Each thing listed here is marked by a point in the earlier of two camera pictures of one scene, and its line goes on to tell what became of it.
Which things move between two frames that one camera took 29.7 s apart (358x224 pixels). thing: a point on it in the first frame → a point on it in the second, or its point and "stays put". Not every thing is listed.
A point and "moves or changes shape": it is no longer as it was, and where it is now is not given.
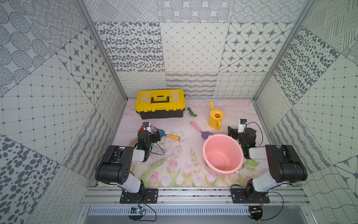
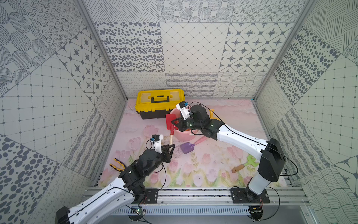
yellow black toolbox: x=160 y=104 stays put
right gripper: x=235 y=132 → x=180 y=124
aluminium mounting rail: x=98 y=196 stays put
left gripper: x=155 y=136 → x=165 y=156
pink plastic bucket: x=223 y=154 → x=187 y=135
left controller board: x=136 y=213 stays put
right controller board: x=256 y=212 stays put
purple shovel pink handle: x=204 y=134 moves or changes shape
